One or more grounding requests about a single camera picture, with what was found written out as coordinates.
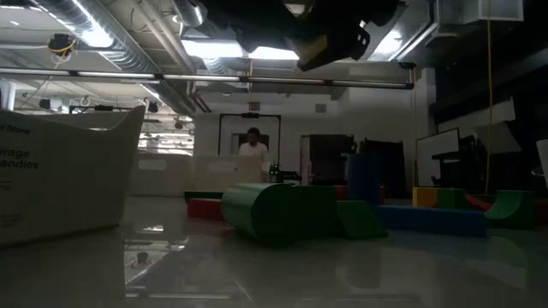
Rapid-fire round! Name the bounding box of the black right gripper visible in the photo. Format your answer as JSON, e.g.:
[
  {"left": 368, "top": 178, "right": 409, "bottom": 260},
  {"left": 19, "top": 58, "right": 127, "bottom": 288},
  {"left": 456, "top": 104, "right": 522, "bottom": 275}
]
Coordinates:
[{"left": 200, "top": 0, "right": 403, "bottom": 73}]

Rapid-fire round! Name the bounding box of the blue cylinder block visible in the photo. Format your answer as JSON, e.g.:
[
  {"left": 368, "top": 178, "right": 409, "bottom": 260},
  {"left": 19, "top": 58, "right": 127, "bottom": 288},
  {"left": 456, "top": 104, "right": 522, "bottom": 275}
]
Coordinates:
[{"left": 347, "top": 153, "right": 381, "bottom": 206}]

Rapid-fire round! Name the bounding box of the green cube block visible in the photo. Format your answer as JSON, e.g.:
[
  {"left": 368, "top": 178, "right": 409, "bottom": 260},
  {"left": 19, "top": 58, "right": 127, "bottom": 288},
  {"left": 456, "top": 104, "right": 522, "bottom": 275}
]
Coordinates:
[{"left": 295, "top": 185, "right": 338, "bottom": 239}]

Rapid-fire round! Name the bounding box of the green cylinder block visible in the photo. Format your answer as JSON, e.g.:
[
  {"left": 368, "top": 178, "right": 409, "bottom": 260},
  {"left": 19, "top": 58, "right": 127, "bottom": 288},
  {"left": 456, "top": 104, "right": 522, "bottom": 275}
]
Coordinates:
[{"left": 221, "top": 182, "right": 301, "bottom": 247}]

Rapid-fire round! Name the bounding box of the ceiling light panel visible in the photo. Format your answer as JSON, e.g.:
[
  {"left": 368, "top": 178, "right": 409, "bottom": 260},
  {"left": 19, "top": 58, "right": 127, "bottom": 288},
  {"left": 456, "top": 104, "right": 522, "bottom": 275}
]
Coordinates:
[
  {"left": 182, "top": 39, "right": 245, "bottom": 60},
  {"left": 247, "top": 45, "right": 301, "bottom": 61}
]

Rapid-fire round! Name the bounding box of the person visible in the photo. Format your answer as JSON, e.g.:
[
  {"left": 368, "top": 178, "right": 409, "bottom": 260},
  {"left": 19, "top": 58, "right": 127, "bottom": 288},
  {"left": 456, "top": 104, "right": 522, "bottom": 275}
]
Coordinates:
[{"left": 237, "top": 127, "right": 272, "bottom": 183}]

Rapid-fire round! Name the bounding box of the dark cabinet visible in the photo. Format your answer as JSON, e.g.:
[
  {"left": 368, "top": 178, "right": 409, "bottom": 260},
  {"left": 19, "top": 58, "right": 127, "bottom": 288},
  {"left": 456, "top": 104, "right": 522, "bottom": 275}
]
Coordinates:
[
  {"left": 307, "top": 133, "right": 357, "bottom": 187},
  {"left": 358, "top": 139, "right": 408, "bottom": 198}
]

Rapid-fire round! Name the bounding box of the long horizontal ceiling pipe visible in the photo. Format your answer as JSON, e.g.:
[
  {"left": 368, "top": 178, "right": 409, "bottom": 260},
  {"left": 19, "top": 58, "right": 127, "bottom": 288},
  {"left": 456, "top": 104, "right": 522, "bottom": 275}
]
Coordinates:
[{"left": 0, "top": 67, "right": 415, "bottom": 91}]

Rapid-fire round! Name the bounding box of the white plastic storage bin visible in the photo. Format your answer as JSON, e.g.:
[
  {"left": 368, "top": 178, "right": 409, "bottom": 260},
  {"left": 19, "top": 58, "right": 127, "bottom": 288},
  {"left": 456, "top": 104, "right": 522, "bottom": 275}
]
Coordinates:
[
  {"left": 536, "top": 139, "right": 548, "bottom": 189},
  {"left": 0, "top": 105, "right": 146, "bottom": 248},
  {"left": 130, "top": 152, "right": 194, "bottom": 198},
  {"left": 192, "top": 153, "right": 265, "bottom": 193}
]

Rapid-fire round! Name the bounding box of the whiteboard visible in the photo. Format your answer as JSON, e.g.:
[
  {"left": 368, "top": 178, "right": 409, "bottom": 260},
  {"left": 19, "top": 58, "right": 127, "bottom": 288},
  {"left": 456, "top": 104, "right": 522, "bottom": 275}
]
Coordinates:
[{"left": 415, "top": 127, "right": 462, "bottom": 188}]

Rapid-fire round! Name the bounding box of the green triangular block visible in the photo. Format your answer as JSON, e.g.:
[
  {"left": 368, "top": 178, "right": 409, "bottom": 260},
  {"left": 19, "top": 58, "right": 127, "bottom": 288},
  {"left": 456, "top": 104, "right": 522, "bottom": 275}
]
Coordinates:
[{"left": 336, "top": 199, "right": 390, "bottom": 240}]

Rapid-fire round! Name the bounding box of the green square block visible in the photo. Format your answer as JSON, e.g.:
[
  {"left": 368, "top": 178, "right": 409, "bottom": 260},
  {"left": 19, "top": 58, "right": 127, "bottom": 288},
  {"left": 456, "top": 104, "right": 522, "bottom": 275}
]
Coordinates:
[{"left": 183, "top": 190, "right": 224, "bottom": 204}]

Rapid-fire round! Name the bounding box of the yellow block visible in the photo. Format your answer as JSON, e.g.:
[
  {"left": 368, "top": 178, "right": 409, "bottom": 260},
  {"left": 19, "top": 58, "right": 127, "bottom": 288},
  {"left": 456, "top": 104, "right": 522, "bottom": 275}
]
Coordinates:
[{"left": 412, "top": 187, "right": 438, "bottom": 210}]

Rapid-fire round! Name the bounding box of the red flat block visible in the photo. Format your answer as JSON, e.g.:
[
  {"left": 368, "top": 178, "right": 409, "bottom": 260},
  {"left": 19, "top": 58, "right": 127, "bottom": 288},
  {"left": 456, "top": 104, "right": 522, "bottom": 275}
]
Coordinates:
[{"left": 187, "top": 198, "right": 224, "bottom": 222}]

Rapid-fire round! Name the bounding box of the white tilted panel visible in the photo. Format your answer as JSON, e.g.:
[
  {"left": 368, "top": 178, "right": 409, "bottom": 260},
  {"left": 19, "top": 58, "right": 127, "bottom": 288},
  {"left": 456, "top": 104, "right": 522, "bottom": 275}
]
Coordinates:
[{"left": 473, "top": 121, "right": 522, "bottom": 155}]

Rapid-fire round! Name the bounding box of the blue long rectangular block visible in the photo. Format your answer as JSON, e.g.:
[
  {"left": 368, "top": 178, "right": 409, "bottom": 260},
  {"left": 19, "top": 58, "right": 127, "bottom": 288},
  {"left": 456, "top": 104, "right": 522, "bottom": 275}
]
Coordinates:
[{"left": 375, "top": 204, "right": 488, "bottom": 239}]

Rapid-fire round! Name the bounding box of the black ceiling device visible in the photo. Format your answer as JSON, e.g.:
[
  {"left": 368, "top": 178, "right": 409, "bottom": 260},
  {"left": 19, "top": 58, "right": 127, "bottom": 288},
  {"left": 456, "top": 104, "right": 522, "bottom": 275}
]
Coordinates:
[{"left": 46, "top": 33, "right": 77, "bottom": 57}]

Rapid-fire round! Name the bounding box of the green arch block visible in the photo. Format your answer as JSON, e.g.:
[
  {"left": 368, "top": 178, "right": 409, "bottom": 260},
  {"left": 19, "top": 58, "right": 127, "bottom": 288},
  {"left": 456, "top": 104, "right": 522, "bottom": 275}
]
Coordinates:
[{"left": 484, "top": 190, "right": 537, "bottom": 230}]

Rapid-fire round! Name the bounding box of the white column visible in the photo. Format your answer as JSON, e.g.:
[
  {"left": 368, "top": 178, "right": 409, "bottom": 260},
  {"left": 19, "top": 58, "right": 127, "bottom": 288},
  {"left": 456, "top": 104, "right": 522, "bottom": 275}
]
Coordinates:
[{"left": 0, "top": 80, "right": 17, "bottom": 112}]

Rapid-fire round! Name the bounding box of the rectangular metal ceiling duct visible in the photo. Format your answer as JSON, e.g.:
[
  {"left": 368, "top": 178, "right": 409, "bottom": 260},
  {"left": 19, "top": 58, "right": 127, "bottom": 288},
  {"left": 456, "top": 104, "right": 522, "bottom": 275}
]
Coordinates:
[{"left": 367, "top": 0, "right": 440, "bottom": 63}]

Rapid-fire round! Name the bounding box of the round silver ceiling duct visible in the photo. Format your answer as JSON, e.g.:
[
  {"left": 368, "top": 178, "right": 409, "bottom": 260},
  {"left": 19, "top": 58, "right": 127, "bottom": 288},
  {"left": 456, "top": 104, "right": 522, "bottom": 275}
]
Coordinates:
[{"left": 170, "top": 0, "right": 206, "bottom": 27}]

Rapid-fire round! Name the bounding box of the black gantry frame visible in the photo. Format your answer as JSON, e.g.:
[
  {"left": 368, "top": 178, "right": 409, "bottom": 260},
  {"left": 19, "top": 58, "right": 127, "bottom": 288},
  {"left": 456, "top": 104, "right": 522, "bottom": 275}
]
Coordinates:
[{"left": 217, "top": 112, "right": 283, "bottom": 172}]

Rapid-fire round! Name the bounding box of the white rectangular duct box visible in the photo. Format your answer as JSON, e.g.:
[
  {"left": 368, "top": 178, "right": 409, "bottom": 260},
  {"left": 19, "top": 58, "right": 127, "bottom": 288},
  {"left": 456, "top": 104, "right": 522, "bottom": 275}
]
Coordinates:
[{"left": 436, "top": 0, "right": 526, "bottom": 25}]

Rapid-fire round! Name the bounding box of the long spiral ceiling duct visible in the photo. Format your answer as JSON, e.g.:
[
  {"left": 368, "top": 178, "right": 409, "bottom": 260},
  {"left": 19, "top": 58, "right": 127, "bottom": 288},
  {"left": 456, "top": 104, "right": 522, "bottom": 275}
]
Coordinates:
[{"left": 33, "top": 0, "right": 196, "bottom": 115}]

